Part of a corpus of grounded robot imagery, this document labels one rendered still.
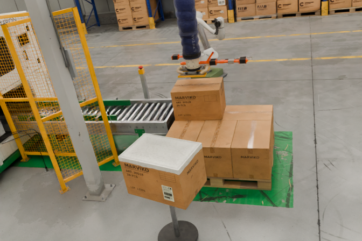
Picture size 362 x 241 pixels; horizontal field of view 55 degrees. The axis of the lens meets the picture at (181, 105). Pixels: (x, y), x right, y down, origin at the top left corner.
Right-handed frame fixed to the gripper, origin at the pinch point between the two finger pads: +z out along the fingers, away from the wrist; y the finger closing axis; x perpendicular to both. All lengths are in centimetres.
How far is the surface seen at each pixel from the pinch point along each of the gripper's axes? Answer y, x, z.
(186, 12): -28.1, 23.1, 32.9
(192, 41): 5.1, 20.9, 31.1
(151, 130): 110, 84, 56
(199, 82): 63, 25, 14
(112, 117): 96, 140, 46
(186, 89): 63, 35, 37
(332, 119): 158, -140, -58
